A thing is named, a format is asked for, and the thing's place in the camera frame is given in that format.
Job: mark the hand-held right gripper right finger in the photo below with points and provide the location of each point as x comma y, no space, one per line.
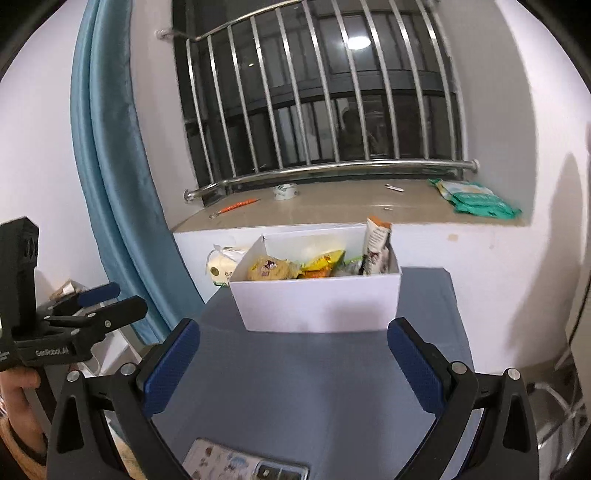
418,369

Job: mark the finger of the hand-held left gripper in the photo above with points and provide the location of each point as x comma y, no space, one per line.
120,309
99,293

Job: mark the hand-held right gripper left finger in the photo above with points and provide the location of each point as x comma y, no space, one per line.
171,369

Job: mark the green white snack packet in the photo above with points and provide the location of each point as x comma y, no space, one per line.
353,266

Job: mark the white cardboard box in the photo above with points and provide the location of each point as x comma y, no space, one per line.
314,304

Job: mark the orange-topped white snack packet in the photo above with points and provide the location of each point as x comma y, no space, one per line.
376,247

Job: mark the yellow snack bag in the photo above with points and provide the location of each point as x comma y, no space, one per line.
323,265

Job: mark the tan pastry packet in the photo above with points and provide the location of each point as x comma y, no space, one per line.
270,268

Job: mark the person's left hand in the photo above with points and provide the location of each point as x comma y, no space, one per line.
14,383

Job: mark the small beige box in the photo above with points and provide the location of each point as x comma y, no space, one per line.
64,290

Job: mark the blue curtain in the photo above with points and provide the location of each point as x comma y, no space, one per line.
115,184

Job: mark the cream packet with green edge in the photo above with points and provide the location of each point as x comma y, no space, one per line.
224,267

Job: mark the white printed packet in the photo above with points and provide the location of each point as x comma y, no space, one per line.
231,464

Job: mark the orange pen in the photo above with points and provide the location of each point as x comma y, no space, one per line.
238,206

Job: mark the green wipes pack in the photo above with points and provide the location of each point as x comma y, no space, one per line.
461,189
489,207

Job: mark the small white clip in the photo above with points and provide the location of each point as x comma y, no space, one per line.
395,187

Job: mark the clear tape roll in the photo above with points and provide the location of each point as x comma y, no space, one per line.
285,192

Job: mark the steel window grille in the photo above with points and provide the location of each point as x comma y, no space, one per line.
323,92

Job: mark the metal chair frame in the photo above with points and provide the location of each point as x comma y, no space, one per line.
561,397

